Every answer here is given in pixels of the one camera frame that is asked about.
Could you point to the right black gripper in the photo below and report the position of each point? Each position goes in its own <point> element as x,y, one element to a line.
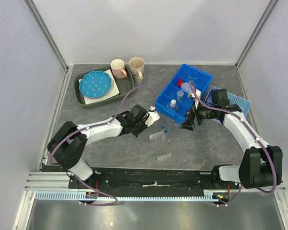
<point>189,123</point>

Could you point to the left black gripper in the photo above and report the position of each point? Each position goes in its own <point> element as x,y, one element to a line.
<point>136,133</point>

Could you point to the round glass flask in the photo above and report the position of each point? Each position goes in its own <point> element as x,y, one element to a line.
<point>172,105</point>

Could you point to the small glass stoppered bottle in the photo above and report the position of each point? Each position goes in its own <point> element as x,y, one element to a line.
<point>179,96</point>

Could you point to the blue cap test tube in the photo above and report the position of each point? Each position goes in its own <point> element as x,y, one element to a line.
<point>163,131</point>
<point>165,135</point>

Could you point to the red cap wash bottle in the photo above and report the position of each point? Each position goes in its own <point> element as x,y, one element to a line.
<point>185,87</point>

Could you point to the clear test tube rack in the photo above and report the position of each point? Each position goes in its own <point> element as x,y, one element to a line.
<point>160,147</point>

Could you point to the clear glass beaker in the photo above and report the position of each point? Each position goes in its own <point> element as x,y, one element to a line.
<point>193,76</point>

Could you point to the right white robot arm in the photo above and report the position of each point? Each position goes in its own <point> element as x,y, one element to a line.
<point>261,165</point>

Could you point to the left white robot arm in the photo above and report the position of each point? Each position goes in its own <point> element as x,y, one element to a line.
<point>68,144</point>

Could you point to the blue compartment bin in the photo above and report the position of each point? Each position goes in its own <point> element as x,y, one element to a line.
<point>170,91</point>

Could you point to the grey serving tray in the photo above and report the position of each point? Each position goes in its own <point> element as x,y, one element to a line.
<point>122,88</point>

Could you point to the blue polka dot plate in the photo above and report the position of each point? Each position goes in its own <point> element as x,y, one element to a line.
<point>95,84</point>

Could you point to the pink mug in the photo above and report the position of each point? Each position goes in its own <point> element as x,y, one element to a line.
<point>118,69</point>

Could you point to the beige floral mug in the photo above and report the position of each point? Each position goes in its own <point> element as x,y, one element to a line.
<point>136,66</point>

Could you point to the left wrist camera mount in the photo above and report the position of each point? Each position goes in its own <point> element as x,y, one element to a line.
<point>142,115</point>

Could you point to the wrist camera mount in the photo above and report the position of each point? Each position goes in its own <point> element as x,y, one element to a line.
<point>216,98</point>
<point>142,115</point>

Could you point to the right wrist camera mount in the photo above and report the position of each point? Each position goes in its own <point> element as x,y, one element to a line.
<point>216,98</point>

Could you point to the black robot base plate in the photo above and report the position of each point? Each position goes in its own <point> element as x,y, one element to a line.
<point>155,182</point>

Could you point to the slotted cable duct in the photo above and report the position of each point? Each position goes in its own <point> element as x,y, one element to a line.
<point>84,196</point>

